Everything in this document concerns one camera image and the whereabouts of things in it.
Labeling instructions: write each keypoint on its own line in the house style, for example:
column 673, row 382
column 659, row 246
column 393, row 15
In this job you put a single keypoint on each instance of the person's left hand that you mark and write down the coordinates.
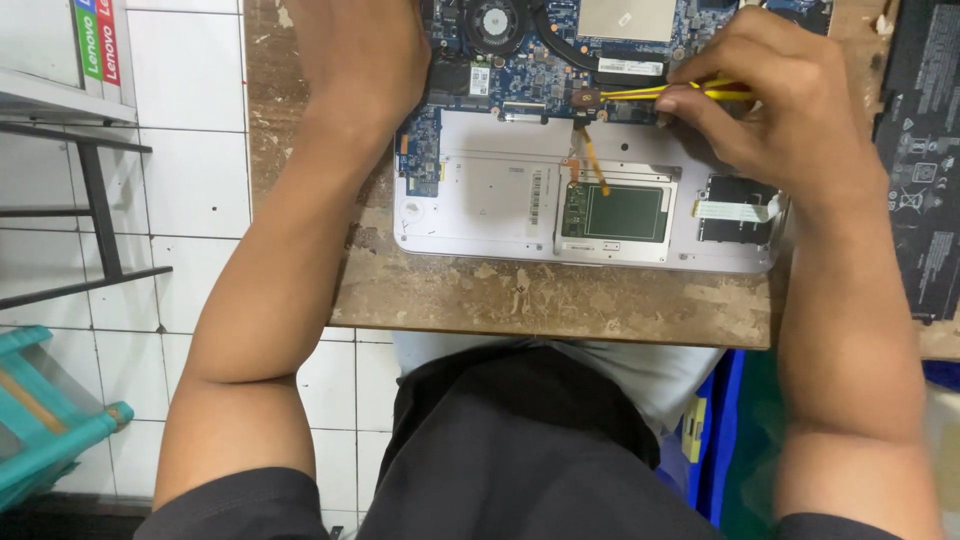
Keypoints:
column 360, row 60

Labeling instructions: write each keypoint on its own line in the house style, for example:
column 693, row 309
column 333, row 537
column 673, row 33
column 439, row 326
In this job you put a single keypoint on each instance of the person's right hand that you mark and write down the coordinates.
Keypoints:
column 780, row 97

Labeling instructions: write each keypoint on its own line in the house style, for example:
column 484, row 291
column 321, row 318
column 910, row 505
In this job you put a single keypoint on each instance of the yellow tweezers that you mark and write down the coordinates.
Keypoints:
column 637, row 92

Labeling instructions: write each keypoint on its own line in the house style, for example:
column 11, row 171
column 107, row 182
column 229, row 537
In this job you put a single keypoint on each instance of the black laptop cooling fan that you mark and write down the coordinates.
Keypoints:
column 495, row 22

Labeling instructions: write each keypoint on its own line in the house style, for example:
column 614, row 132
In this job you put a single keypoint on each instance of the black laptop battery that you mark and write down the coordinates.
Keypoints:
column 926, row 165

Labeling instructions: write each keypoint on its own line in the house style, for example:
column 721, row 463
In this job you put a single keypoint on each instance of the silver metal heat shield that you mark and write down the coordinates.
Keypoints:
column 626, row 19

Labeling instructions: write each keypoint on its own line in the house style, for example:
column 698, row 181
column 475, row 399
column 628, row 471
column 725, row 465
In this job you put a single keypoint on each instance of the blue laptop motherboard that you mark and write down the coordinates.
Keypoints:
column 540, row 75

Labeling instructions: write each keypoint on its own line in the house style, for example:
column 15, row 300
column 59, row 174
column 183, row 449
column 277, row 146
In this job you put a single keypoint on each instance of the opened silver laptop chassis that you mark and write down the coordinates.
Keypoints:
column 487, row 202

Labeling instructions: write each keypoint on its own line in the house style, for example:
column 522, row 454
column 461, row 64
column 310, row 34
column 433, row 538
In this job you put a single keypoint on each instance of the green touchpad circuit board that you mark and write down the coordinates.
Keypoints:
column 622, row 214

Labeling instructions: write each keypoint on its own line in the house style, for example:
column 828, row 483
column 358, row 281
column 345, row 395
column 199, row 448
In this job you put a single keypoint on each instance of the black heat pipe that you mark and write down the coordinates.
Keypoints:
column 570, row 52

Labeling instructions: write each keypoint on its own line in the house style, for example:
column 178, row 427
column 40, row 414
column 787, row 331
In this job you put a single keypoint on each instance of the person's white undershirt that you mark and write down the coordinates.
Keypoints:
column 660, row 375

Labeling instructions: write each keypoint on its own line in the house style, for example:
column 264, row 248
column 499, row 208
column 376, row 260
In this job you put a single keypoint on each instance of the white shelf with coloured labels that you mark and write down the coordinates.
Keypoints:
column 52, row 52

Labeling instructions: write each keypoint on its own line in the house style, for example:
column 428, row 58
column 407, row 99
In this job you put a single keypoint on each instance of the blue plastic container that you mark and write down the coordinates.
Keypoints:
column 720, row 435

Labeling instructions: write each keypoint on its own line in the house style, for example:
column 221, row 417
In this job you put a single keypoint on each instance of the person's black shirt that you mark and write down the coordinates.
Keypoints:
column 525, row 465

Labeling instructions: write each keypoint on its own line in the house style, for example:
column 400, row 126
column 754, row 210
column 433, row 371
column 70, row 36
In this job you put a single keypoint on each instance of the teal plastic stool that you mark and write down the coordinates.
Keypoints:
column 45, row 427

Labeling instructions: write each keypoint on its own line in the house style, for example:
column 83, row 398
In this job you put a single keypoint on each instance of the black metal rack frame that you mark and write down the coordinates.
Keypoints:
column 97, row 202

